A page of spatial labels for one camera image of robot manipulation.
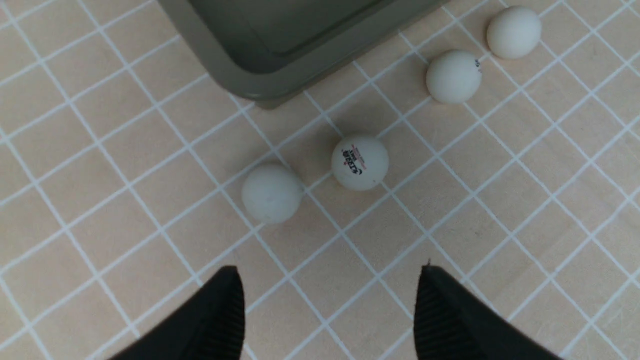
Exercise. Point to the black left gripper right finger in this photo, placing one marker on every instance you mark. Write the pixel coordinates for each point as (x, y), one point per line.
(450, 323)

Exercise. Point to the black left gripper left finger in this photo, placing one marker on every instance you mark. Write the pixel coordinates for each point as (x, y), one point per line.
(210, 325)

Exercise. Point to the plain white ping-pong ball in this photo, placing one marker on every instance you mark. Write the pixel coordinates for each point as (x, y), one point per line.
(272, 193)

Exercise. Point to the white ping-pong ball red logo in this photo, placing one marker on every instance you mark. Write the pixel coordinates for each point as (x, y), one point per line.
(360, 162)

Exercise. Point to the white ping-pong ball small mark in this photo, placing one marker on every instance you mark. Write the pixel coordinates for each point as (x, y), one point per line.
(453, 77)

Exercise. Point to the olive green plastic bin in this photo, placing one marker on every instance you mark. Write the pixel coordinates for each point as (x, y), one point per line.
(268, 51)

